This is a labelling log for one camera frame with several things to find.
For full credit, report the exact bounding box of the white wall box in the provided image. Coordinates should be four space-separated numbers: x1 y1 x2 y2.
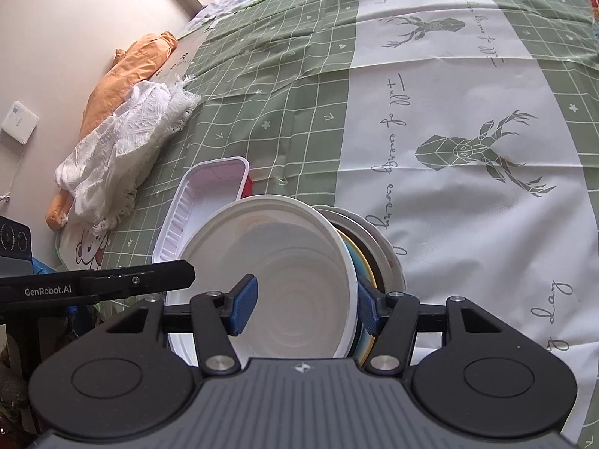
1 100 39 144

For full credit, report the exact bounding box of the white plastic bowl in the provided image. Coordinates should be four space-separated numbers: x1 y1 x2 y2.
166 195 359 362

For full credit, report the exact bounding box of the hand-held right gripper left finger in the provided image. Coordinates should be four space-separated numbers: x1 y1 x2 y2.
112 275 259 376

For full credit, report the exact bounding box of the yellow plate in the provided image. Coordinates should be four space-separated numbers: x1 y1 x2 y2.
344 238 377 366

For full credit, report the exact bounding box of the orange cloth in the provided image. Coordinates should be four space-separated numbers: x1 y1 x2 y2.
46 32 179 230

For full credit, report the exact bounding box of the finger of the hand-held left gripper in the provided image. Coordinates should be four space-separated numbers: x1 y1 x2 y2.
79 262 196 299

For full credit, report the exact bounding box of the white ceramic plate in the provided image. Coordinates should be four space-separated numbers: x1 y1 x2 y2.
313 206 408 301

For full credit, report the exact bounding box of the blue plastic bag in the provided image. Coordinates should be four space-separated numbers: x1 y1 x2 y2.
30 257 61 276

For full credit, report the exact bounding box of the white plastic tray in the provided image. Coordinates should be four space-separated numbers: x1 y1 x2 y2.
152 156 250 265

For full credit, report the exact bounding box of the black device with circles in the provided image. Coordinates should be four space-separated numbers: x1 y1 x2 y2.
0 215 32 259

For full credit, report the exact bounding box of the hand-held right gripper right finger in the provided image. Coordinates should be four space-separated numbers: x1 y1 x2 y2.
358 281 513 376

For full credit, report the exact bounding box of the white lace cloth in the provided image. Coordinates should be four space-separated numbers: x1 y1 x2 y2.
54 79 202 237

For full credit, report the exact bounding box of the white cable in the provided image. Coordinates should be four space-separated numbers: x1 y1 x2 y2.
0 141 22 203

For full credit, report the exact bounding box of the green checked deer-print sheet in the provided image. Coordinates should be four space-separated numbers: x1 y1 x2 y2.
100 0 599 449

